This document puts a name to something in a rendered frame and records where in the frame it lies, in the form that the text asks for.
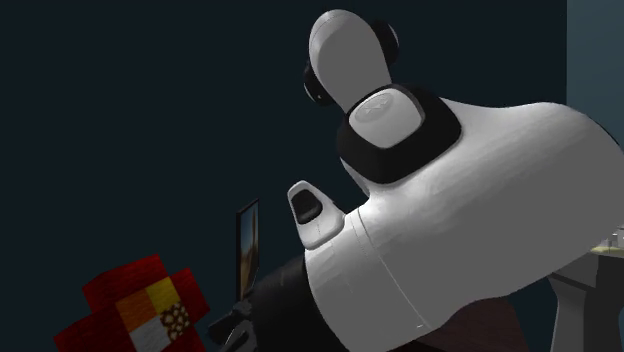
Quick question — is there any red patchwork block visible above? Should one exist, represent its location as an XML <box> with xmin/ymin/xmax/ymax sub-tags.
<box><xmin>53</xmin><ymin>253</ymin><xmax>212</xmax><ymax>352</ymax></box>

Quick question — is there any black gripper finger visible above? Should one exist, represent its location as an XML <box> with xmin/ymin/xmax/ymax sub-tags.
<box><xmin>221</xmin><ymin>322</ymin><xmax>257</xmax><ymax>352</ymax></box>
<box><xmin>208</xmin><ymin>298</ymin><xmax>253</xmax><ymax>345</ymax></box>

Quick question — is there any grey table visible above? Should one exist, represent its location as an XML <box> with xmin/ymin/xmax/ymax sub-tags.
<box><xmin>547</xmin><ymin>225</ymin><xmax>624</xmax><ymax>352</ymax></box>

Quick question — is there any framed wall picture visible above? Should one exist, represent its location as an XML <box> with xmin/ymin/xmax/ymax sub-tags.
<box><xmin>235</xmin><ymin>198</ymin><xmax>261</xmax><ymax>302</ymax></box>

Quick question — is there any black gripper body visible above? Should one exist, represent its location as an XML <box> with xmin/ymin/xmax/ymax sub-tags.
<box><xmin>245</xmin><ymin>255</ymin><xmax>350</xmax><ymax>352</ymax></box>

